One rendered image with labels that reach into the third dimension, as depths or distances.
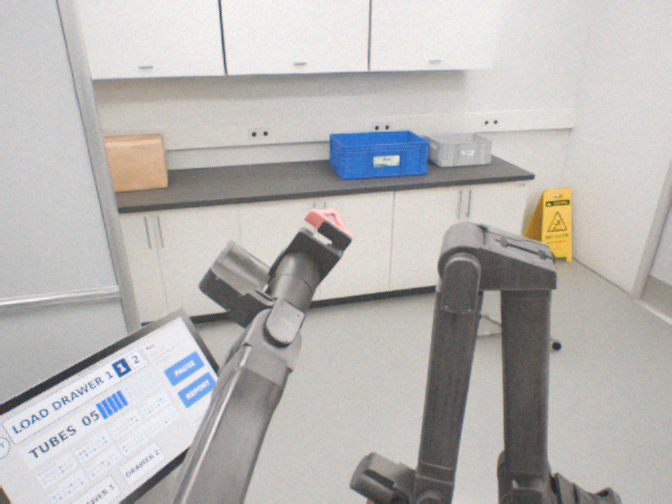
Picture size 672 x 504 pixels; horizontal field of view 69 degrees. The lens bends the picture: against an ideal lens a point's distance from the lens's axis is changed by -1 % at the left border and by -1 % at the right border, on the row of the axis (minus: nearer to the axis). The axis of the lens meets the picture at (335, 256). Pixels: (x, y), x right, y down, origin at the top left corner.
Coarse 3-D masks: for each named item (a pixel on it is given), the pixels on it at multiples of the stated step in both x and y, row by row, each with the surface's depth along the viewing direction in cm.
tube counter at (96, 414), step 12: (132, 384) 109; (144, 384) 111; (156, 384) 113; (108, 396) 105; (120, 396) 107; (132, 396) 108; (96, 408) 103; (108, 408) 104; (120, 408) 106; (84, 420) 101; (96, 420) 102
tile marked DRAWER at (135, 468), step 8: (144, 448) 106; (152, 448) 107; (160, 448) 108; (136, 456) 104; (144, 456) 105; (152, 456) 106; (160, 456) 107; (128, 464) 103; (136, 464) 104; (144, 464) 105; (152, 464) 106; (120, 472) 101; (128, 472) 102; (136, 472) 103; (144, 472) 104; (128, 480) 101; (136, 480) 102
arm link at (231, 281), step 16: (224, 256) 55; (240, 256) 56; (208, 272) 55; (224, 272) 55; (240, 272) 56; (256, 272) 56; (208, 288) 55; (224, 288) 55; (240, 288) 55; (256, 288) 56; (224, 304) 56; (240, 304) 55; (256, 304) 55; (272, 304) 54; (288, 304) 54; (240, 320) 56; (272, 320) 51; (288, 320) 53; (272, 336) 50; (288, 336) 51
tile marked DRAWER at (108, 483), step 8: (104, 480) 99; (112, 480) 100; (96, 488) 97; (104, 488) 98; (112, 488) 99; (80, 496) 95; (88, 496) 96; (96, 496) 97; (104, 496) 98; (112, 496) 98
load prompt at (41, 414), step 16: (128, 352) 112; (96, 368) 106; (112, 368) 108; (128, 368) 110; (80, 384) 103; (96, 384) 105; (112, 384) 107; (48, 400) 98; (64, 400) 100; (80, 400) 102; (16, 416) 94; (32, 416) 95; (48, 416) 97; (16, 432) 93; (32, 432) 94
